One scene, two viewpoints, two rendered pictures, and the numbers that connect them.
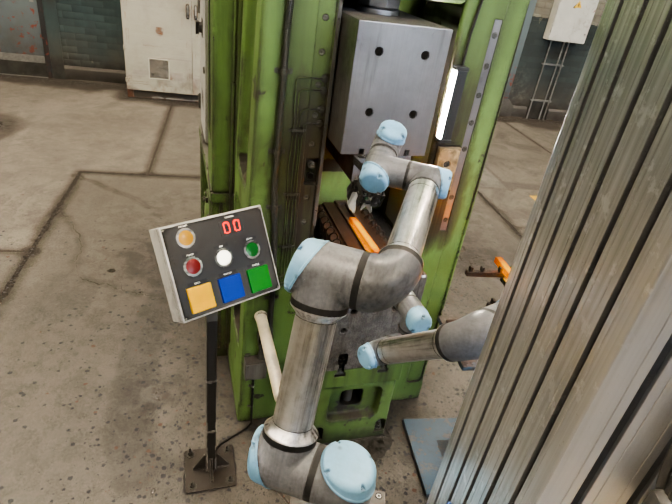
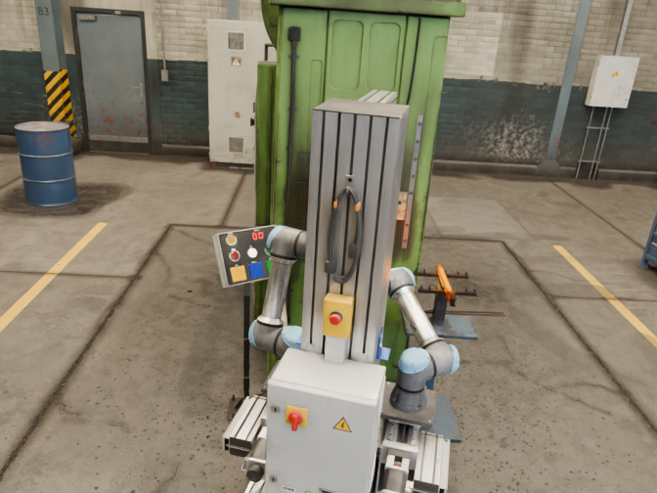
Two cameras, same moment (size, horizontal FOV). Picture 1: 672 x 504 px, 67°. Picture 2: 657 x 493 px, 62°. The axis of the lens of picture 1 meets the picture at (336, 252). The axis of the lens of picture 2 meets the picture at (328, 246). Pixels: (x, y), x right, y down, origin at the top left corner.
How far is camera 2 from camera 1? 141 cm
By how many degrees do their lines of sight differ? 13
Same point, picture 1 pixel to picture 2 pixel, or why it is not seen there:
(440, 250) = (404, 262)
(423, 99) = not seen: hidden behind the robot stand
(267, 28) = (281, 126)
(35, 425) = (137, 377)
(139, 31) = (222, 115)
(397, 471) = not seen: hidden behind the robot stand
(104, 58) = (194, 137)
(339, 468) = (289, 334)
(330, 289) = (284, 246)
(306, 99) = (304, 164)
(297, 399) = (271, 300)
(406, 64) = not seen: hidden behind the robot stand
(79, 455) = (163, 394)
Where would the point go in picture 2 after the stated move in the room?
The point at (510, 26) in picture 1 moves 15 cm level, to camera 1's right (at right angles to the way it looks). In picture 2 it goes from (429, 117) to (457, 120)
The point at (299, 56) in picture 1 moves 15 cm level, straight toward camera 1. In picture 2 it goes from (299, 141) to (294, 147)
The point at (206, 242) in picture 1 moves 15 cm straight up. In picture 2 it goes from (242, 243) to (242, 216)
